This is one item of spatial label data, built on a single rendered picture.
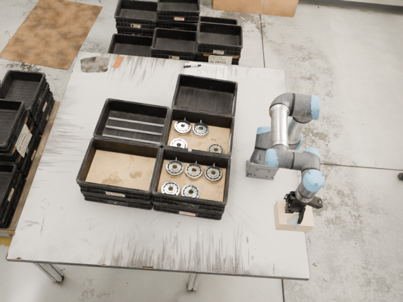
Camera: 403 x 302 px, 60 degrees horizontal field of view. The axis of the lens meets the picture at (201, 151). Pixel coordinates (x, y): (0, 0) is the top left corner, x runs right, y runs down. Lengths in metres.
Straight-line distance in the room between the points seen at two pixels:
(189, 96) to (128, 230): 0.96
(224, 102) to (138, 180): 0.80
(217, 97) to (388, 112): 2.14
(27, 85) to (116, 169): 1.44
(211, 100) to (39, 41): 2.40
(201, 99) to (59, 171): 1.00
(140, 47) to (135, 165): 1.78
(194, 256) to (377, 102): 2.75
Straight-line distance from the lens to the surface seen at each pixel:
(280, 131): 1.55
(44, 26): 4.45
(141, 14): 3.82
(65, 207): 2.15
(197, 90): 2.41
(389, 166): 3.60
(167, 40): 3.50
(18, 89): 3.25
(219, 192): 1.98
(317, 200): 1.61
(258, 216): 2.10
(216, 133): 2.19
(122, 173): 2.03
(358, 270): 3.01
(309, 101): 1.75
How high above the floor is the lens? 2.57
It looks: 56 degrees down
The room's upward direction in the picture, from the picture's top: 8 degrees clockwise
